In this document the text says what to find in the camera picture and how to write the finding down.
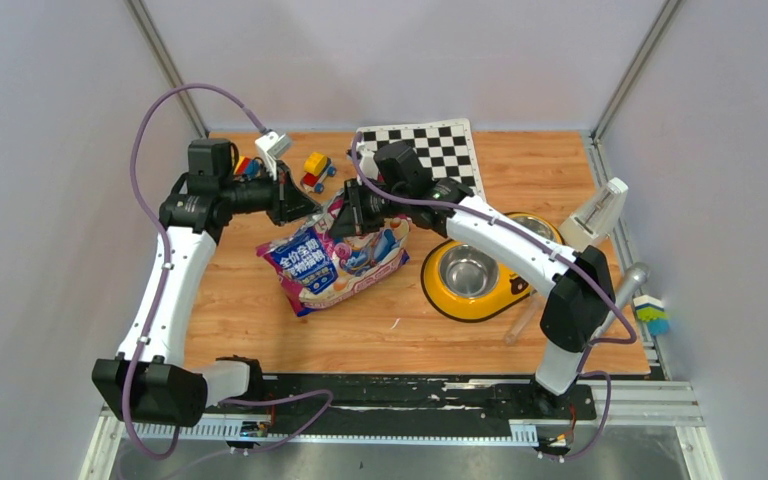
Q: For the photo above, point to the clear plastic scoop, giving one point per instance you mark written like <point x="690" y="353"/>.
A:
<point x="533" y="310"/>

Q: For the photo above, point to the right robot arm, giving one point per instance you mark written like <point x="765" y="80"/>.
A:
<point x="576" y="284"/>

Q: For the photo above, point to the toy block car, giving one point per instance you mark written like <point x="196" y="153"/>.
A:
<point x="317" y="169"/>

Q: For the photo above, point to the yellow double pet bowl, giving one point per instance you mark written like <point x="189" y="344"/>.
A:
<point x="468" y="286"/>

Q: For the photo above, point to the pink pet food bag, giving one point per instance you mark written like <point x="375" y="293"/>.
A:
<point x="316" y="270"/>

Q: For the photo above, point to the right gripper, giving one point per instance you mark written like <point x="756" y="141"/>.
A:
<point x="354" y="219"/>

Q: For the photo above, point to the black white chessboard mat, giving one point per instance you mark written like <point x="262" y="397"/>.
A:
<point x="445" y="147"/>

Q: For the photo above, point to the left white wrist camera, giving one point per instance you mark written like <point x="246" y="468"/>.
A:
<point x="271" y="146"/>

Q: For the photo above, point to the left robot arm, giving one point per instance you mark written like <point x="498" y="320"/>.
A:
<point x="146" y="381"/>

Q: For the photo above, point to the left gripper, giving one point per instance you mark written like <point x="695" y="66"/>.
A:
<point x="286" y="202"/>

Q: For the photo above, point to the green blue block toy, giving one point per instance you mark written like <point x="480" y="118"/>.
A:
<point x="651" y="312"/>

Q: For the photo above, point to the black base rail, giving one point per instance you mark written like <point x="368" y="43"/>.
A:
<point x="495" y="410"/>

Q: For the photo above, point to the silver microphone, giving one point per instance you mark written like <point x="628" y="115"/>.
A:
<point x="634" y="278"/>

